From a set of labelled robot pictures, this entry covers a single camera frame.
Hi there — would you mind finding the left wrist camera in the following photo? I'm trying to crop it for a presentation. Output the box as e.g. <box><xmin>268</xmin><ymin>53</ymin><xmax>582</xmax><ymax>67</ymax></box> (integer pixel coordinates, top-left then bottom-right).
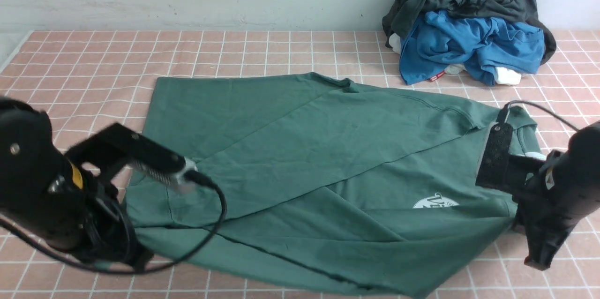
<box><xmin>66</xmin><ymin>123</ymin><xmax>216</xmax><ymax>194</ymax></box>

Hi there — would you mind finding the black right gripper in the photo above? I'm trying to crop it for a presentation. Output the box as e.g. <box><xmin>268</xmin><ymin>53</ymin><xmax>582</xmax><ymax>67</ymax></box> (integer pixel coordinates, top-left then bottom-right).
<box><xmin>516</xmin><ymin>149</ymin><xmax>600</xmax><ymax>271</ymax></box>

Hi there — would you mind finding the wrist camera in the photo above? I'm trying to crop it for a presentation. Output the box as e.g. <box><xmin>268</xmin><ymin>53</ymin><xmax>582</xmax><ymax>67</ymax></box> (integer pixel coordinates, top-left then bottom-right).
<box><xmin>475</xmin><ymin>123</ymin><xmax>544</xmax><ymax>199</ymax></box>
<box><xmin>66</xmin><ymin>123</ymin><xmax>216</xmax><ymax>194</ymax></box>

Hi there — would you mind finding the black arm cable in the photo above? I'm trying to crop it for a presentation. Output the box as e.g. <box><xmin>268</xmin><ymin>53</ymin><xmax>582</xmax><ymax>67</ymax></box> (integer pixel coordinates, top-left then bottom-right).
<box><xmin>0</xmin><ymin>172</ymin><xmax>228</xmax><ymax>275</ymax></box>
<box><xmin>497</xmin><ymin>101</ymin><xmax>579</xmax><ymax>132</ymax></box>

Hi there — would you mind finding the green long-sleeved shirt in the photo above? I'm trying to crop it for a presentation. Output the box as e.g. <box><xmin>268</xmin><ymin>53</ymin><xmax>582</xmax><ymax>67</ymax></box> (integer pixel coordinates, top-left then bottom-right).
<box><xmin>143</xmin><ymin>73</ymin><xmax>516</xmax><ymax>299</ymax></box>

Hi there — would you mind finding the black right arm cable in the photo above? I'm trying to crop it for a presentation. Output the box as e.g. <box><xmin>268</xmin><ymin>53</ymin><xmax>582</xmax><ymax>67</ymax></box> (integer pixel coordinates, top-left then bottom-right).
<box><xmin>497</xmin><ymin>101</ymin><xmax>579</xmax><ymax>132</ymax></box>

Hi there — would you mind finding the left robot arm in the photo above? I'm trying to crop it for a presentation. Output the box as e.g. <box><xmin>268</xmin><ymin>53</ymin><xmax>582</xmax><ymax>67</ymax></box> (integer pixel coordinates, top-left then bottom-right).
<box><xmin>0</xmin><ymin>97</ymin><xmax>153</xmax><ymax>273</ymax></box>

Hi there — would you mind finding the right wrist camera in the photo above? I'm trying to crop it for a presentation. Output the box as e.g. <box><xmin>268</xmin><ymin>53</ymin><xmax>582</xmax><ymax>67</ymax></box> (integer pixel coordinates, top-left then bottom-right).
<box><xmin>475</xmin><ymin>123</ymin><xmax>544</xmax><ymax>199</ymax></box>

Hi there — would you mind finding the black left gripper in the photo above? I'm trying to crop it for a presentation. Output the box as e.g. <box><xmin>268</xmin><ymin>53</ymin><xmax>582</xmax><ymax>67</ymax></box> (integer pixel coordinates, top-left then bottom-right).
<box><xmin>45</xmin><ymin>161</ymin><xmax>154</xmax><ymax>271</ymax></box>

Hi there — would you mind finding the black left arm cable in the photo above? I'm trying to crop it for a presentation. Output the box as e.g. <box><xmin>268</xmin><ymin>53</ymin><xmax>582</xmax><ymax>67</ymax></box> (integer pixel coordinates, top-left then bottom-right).
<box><xmin>0</xmin><ymin>172</ymin><xmax>228</xmax><ymax>275</ymax></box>

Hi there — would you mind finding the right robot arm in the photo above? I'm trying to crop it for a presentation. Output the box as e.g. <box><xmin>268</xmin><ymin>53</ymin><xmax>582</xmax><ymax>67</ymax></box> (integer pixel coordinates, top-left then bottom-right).
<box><xmin>513</xmin><ymin>122</ymin><xmax>600</xmax><ymax>271</ymax></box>

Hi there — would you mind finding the blue shirt in pile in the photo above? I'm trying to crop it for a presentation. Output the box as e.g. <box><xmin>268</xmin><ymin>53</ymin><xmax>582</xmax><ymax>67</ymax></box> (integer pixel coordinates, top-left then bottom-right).
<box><xmin>399</xmin><ymin>11</ymin><xmax>546</xmax><ymax>86</ymax></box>

